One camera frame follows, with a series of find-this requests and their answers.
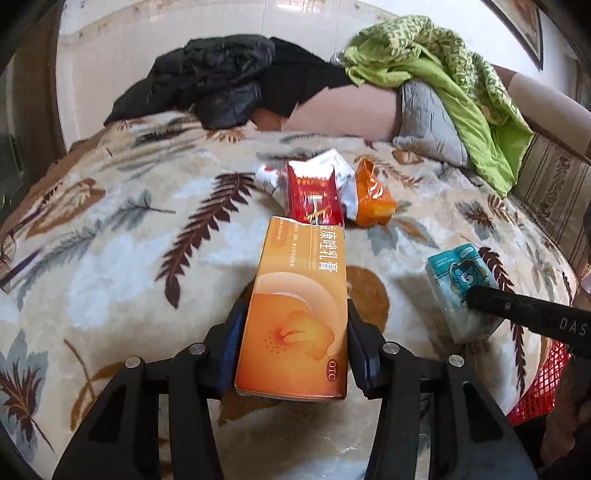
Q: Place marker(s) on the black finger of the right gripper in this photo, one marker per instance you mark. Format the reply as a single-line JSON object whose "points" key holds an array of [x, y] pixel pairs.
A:
{"points": [[565, 324]]}

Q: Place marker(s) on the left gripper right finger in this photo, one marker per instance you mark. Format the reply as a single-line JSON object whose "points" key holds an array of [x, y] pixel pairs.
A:
{"points": [[470, 436]]}

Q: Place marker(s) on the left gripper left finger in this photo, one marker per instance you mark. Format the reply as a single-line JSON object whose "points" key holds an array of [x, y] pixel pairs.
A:
{"points": [[118, 438]]}

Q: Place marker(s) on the blue tissue pack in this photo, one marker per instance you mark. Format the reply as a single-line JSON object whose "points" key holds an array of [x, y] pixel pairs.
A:
{"points": [[451, 274]]}

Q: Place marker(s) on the orange ointment box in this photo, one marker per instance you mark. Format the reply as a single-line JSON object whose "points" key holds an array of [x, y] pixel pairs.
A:
{"points": [[295, 345]]}

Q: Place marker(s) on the red plastic basket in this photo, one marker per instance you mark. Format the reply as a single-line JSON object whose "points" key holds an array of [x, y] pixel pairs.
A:
{"points": [[540, 398]]}

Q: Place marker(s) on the striped beige headboard cushion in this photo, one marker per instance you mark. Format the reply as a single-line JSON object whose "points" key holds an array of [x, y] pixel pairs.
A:
{"points": [[554, 189]]}

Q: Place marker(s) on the leaf pattern fleece blanket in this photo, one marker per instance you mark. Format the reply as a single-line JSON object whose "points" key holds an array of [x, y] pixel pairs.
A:
{"points": [[142, 238]]}

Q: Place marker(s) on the orange wipes pouch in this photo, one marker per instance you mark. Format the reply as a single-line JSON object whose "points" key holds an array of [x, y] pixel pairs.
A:
{"points": [[376, 205]]}

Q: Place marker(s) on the grey quilted pillow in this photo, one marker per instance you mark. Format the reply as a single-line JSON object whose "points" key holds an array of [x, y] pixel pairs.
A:
{"points": [[426, 128]]}

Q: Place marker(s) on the red snack packet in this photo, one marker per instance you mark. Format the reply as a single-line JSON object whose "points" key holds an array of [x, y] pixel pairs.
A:
{"points": [[312, 194]]}

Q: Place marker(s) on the white red foil wrapper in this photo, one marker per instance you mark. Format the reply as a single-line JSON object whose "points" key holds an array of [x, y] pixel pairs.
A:
{"points": [[273, 181]]}

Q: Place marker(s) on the dark wooden door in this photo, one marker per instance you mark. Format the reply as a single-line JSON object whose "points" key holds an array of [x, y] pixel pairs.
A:
{"points": [[31, 134]]}

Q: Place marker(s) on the green floral quilt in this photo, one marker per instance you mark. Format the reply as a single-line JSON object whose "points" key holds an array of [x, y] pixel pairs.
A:
{"points": [[489, 123]]}

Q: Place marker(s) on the black cloth garment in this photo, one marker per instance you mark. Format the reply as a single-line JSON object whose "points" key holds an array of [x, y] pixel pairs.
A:
{"points": [[295, 76]]}

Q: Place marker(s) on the black puffer jacket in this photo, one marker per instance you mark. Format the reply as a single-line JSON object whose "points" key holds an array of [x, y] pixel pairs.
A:
{"points": [[215, 78]]}

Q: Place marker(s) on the large framed wall picture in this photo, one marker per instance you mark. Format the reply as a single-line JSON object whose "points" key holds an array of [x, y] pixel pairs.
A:
{"points": [[522, 17]]}

